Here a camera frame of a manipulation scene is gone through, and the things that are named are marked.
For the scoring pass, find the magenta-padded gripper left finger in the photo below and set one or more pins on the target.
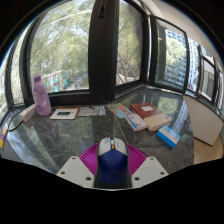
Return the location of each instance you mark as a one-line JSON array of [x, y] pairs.
[[75, 170]]

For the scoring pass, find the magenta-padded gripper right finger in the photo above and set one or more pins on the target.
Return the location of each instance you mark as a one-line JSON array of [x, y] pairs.
[[150, 170]]

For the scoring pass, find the blue and white computer mouse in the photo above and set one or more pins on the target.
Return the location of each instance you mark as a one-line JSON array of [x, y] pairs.
[[112, 163]]

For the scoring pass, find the blue and white box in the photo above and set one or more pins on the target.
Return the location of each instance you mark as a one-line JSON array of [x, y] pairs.
[[168, 136]]

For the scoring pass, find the cream paperback book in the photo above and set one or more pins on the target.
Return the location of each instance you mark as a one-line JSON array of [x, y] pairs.
[[159, 121]]

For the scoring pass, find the booklet with dark photo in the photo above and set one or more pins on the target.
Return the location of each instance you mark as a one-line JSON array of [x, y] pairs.
[[64, 113]]

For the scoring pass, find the red hardcover book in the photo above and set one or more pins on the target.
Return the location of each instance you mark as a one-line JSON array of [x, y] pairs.
[[145, 109]]

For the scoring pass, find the pale printed magazine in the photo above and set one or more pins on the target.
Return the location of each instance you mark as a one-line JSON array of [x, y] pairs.
[[91, 111]]

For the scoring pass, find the light blue and orange pamphlet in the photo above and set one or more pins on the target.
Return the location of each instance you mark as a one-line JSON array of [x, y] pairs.
[[117, 110]]

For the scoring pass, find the purple detergent bottle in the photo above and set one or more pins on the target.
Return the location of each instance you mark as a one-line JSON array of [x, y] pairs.
[[41, 98]]

